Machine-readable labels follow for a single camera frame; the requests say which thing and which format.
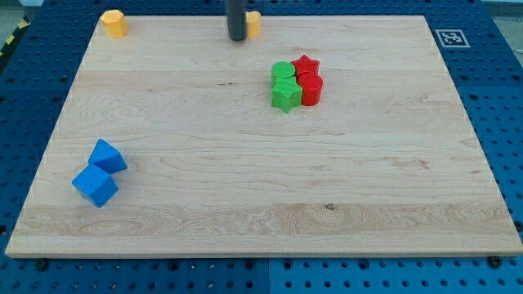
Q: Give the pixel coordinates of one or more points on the wooden board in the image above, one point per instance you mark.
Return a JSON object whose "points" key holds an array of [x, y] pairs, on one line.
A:
{"points": [[387, 164]]}

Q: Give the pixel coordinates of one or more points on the yellow hexagon block left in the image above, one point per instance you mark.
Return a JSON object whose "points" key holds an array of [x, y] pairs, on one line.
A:
{"points": [[114, 23]]}

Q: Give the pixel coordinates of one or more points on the black bolt lower right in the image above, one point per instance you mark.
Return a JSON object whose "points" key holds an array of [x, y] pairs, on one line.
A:
{"points": [[495, 262]]}

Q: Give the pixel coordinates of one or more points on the black bolt lower left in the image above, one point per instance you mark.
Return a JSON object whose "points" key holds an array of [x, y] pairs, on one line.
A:
{"points": [[41, 264]]}

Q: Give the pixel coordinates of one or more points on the yellow block behind rod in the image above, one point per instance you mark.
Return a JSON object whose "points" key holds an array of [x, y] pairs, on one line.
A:
{"points": [[254, 24]]}

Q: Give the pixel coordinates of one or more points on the black bolt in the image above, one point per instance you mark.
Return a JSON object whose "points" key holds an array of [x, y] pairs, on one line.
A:
{"points": [[495, 262], [41, 264]]}

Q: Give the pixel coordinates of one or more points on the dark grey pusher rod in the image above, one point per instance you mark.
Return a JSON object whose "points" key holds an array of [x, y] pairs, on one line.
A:
{"points": [[236, 19]]}

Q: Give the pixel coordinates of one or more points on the green cylinder block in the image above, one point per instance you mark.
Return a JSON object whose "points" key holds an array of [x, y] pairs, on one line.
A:
{"points": [[284, 70]]}

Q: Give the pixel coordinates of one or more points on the red cylinder block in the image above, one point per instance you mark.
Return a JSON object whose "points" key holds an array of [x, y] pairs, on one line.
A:
{"points": [[312, 85]]}

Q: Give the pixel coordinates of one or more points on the green star block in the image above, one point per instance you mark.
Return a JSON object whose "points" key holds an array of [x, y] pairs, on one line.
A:
{"points": [[286, 96]]}

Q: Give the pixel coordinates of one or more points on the blue triangular block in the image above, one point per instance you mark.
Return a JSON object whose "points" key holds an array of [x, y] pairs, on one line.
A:
{"points": [[107, 157]]}

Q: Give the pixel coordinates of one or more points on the white fiducial marker tag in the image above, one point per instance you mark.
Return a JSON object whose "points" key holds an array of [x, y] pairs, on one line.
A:
{"points": [[452, 38]]}

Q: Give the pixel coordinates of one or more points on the red star block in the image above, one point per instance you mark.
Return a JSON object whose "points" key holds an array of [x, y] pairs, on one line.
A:
{"points": [[305, 65]]}

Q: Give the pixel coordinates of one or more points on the blue cube block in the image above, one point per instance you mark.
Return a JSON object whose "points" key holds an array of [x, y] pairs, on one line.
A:
{"points": [[95, 185]]}

